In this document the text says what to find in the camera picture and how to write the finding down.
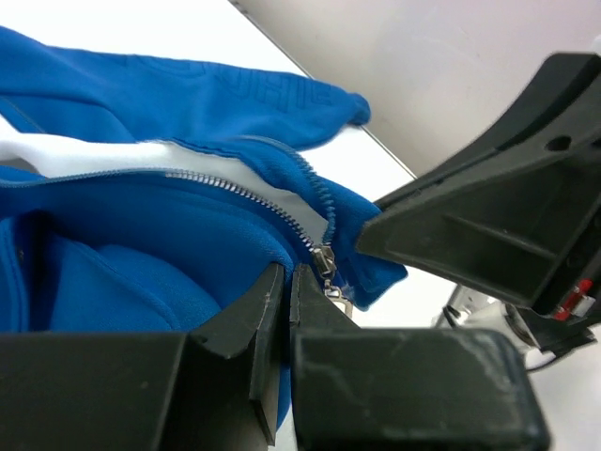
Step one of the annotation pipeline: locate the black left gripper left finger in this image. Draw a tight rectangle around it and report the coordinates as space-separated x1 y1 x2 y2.
1 264 285 450

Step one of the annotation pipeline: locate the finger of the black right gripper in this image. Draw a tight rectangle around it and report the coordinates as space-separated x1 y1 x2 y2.
356 54 600 309

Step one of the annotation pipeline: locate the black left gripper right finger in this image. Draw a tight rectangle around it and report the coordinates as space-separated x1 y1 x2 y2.
290 265 549 450

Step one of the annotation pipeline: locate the silver zipper pull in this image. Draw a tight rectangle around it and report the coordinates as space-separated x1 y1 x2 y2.
312 244 353 319

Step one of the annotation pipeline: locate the blue zip jacket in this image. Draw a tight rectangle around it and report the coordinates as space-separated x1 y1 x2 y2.
0 25 408 436

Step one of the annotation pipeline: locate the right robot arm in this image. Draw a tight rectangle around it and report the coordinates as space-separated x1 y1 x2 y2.
356 53 600 364

